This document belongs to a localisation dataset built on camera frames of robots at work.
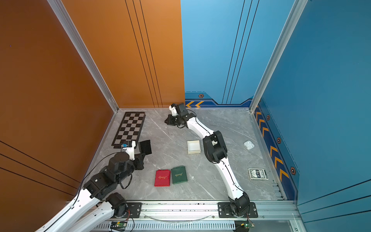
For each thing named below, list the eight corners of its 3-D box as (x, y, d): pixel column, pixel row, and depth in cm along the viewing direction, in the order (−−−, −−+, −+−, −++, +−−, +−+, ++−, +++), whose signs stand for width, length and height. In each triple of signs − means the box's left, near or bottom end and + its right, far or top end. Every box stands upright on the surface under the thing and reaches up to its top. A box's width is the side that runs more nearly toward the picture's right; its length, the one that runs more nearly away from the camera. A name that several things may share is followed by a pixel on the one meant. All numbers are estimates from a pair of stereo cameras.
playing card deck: (251, 180, 85) (252, 178, 83) (248, 169, 89) (249, 168, 87) (266, 180, 85) (267, 178, 83) (262, 169, 89) (264, 168, 87)
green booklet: (173, 184, 83) (172, 183, 81) (171, 170, 89) (170, 168, 86) (187, 181, 84) (187, 179, 82) (184, 167, 90) (184, 165, 87)
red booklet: (154, 186, 83) (152, 184, 80) (156, 171, 89) (155, 169, 86) (169, 186, 83) (168, 184, 80) (170, 171, 89) (170, 169, 86)
